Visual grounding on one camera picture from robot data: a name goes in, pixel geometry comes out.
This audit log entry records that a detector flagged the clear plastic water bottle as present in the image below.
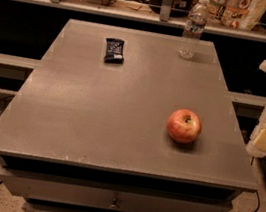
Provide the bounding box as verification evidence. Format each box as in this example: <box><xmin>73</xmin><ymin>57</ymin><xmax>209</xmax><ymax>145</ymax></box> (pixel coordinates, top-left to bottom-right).
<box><xmin>178</xmin><ymin>0</ymin><xmax>209</xmax><ymax>60</ymax></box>

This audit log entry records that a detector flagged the colourful food bag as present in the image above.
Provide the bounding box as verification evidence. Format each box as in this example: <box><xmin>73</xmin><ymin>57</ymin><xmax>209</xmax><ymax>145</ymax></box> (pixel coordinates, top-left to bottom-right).
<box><xmin>208</xmin><ymin>0</ymin><xmax>266</xmax><ymax>31</ymax></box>

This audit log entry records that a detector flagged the red apple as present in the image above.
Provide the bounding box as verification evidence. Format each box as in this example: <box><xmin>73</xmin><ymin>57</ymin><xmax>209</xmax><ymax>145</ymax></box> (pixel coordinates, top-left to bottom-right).
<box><xmin>166</xmin><ymin>109</ymin><xmax>202</xmax><ymax>144</ymax></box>

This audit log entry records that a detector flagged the dark blue snack packet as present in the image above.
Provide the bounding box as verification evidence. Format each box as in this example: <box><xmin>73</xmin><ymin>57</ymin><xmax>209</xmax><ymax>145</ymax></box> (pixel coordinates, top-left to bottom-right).
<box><xmin>103</xmin><ymin>37</ymin><xmax>124</xmax><ymax>64</ymax></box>

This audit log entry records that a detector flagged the metal drawer knob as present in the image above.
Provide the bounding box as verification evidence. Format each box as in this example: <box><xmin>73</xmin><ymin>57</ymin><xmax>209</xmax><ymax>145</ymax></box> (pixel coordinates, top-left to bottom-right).
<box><xmin>108</xmin><ymin>201</ymin><xmax>119</xmax><ymax>210</ymax></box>

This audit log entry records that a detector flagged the grey drawer cabinet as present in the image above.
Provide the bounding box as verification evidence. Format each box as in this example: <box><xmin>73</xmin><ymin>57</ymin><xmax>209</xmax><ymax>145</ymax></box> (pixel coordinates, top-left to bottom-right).
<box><xmin>0</xmin><ymin>20</ymin><xmax>257</xmax><ymax>212</ymax></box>

